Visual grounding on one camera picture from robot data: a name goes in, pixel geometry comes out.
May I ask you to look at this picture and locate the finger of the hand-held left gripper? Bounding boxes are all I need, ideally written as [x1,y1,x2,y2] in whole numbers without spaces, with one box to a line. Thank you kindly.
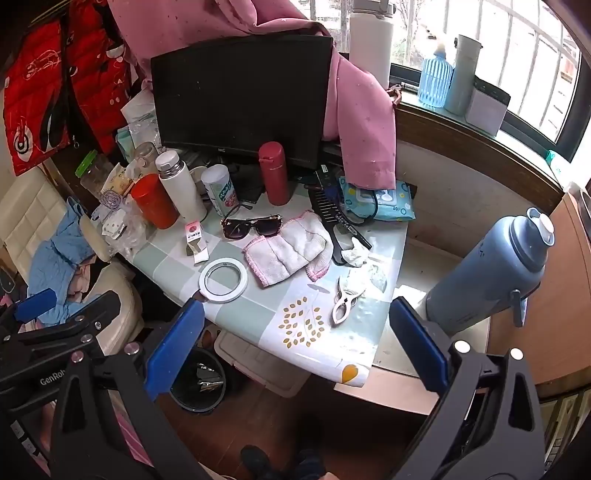
[0,292,123,370]
[0,288,58,334]

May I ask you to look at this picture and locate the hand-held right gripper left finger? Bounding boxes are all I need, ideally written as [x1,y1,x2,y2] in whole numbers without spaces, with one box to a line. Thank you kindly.
[48,298,218,480]

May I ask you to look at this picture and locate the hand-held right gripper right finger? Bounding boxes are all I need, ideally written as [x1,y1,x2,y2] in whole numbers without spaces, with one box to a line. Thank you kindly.
[389,296,548,480]

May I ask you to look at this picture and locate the black trash bin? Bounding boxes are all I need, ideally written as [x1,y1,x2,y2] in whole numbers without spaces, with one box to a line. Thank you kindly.
[168,347,228,413]

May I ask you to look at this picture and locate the light blue cloth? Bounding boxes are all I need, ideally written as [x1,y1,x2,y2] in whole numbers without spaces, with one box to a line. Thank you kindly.
[28,198,95,324]

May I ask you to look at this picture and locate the white power strip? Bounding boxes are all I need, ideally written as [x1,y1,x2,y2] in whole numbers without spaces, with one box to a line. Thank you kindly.
[0,411,51,478]

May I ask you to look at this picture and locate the clear crumpled wrapper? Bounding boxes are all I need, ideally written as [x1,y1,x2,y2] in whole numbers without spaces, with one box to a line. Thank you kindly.
[346,265,387,292]

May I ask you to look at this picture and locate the white plastic clip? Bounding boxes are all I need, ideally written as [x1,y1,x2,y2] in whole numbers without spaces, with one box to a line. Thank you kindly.
[331,276,367,325]

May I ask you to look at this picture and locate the white storage box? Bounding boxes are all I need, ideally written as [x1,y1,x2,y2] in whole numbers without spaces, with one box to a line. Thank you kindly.
[215,330,312,398]

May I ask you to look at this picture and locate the clear plastic bag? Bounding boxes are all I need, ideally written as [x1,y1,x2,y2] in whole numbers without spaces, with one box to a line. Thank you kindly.
[92,203,148,259]

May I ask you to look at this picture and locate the blue thermos jug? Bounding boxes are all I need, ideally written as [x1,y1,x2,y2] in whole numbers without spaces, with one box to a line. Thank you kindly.
[422,208,555,333]

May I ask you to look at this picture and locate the cream padded chair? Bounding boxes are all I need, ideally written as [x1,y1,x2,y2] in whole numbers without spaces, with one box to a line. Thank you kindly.
[0,164,144,344]

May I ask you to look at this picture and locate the pink striped blanket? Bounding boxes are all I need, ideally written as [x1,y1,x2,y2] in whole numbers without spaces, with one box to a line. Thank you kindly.
[104,406,155,467]

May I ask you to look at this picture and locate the crumpled white tissue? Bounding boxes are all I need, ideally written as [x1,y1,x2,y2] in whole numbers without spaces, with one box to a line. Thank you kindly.
[342,240,370,267]

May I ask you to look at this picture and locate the dark sunglasses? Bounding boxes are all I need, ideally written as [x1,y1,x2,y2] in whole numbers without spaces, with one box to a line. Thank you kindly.
[220,213,284,241]

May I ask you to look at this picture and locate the orange plastic cup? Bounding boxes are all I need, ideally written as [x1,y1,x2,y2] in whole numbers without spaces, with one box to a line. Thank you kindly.
[129,173,180,230]

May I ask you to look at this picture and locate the black marker pen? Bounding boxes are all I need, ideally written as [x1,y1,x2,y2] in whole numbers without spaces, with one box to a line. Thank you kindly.
[333,211,373,248]

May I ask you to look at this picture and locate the clear jar with green lid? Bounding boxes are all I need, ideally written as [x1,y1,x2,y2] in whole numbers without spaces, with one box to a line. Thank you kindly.
[75,149,114,197]

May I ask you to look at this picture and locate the yellow packet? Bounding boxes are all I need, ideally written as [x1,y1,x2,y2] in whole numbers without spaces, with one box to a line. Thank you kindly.
[107,165,136,197]

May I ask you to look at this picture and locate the person's dark shoe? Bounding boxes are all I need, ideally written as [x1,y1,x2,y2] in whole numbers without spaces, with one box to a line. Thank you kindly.
[240,444,274,480]

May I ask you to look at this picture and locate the white cloth with pink edge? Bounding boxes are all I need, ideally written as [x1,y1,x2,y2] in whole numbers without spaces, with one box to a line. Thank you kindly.
[243,210,334,288]

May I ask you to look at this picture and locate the blue wet wipes pack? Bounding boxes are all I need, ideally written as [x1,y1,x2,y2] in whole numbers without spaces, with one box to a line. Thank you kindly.
[339,175,416,222]

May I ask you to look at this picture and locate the white thermos flask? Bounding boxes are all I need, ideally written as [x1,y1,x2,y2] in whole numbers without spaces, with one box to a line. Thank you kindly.
[154,149,208,222]

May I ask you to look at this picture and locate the white canister with green label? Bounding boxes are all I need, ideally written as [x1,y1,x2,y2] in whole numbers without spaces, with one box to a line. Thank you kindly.
[201,164,240,217]

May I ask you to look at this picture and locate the white mug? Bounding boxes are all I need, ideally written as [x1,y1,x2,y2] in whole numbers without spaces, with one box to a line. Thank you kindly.
[188,165,208,197]

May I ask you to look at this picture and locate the black comb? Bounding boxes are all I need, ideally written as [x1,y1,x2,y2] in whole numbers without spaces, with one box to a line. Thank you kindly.
[308,188,354,267]

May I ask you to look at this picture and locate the clear glass jar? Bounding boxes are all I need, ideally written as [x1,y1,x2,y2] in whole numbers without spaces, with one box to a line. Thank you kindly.
[133,142,160,176]

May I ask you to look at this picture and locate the teal tissue packet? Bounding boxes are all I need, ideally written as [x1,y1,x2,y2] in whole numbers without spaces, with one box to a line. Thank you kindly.
[115,124,161,162]

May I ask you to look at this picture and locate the red thermos bottle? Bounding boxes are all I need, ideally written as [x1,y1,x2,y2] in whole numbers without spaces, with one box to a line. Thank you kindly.
[257,141,291,207]

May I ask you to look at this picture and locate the red puffer vest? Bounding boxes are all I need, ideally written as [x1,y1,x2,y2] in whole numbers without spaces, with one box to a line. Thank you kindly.
[2,0,134,178]

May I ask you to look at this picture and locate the pink curtain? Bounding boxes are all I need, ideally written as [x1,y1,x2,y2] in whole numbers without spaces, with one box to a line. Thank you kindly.
[108,0,398,188]

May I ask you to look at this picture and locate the white box with dark lid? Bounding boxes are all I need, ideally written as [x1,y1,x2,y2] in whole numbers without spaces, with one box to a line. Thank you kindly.
[464,76,511,137]

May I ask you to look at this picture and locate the black computer monitor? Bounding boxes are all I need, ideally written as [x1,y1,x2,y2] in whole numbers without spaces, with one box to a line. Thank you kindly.
[150,34,335,171]

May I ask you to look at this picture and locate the blue ribbed bottle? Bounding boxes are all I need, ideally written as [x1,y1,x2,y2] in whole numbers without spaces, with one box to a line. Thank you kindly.
[417,39,455,109]

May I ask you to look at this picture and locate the pale tall tumbler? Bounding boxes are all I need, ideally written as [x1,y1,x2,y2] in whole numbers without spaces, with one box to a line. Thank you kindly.
[443,34,483,116]

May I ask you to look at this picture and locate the large white bottle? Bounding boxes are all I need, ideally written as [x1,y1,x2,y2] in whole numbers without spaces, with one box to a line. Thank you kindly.
[348,0,395,90]

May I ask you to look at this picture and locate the dark window frame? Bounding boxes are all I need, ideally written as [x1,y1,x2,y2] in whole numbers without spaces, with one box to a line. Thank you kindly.
[390,62,591,162]

